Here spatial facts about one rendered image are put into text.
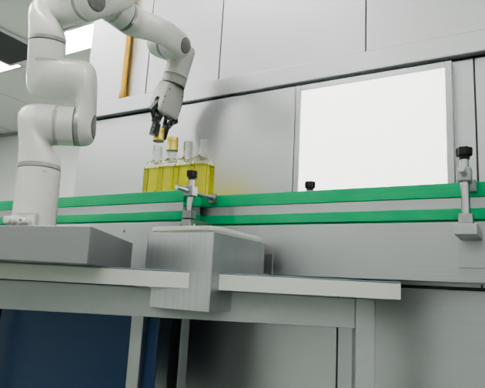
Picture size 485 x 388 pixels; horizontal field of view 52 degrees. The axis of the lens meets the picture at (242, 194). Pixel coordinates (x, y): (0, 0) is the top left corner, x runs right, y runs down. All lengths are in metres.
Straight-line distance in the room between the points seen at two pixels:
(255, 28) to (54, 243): 1.04
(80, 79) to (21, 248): 0.43
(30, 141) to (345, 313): 0.78
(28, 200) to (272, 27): 0.94
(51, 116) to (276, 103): 0.66
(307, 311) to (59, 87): 0.75
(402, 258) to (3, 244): 0.79
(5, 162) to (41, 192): 6.70
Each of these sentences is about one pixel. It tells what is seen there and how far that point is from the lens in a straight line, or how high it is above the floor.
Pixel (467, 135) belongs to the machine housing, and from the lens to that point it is 1.37.
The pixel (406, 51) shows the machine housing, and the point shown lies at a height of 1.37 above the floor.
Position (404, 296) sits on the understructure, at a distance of 1.33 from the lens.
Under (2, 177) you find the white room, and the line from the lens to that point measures 7.84.
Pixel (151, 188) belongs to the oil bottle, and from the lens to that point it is 1.52.
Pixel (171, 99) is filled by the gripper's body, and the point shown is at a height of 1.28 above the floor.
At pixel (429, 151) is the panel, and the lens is 1.34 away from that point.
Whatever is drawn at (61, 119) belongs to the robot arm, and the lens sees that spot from 1.21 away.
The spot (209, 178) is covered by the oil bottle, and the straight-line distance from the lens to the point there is 1.43.
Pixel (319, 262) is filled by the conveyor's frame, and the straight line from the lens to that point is 1.18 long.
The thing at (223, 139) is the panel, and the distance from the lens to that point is 1.58.
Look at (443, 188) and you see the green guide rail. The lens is 1.15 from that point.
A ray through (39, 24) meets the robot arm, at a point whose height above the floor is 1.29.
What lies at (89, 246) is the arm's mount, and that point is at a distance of 0.95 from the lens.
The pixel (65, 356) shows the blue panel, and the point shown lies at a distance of 1.55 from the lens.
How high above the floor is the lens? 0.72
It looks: 11 degrees up
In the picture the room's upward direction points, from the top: 3 degrees clockwise
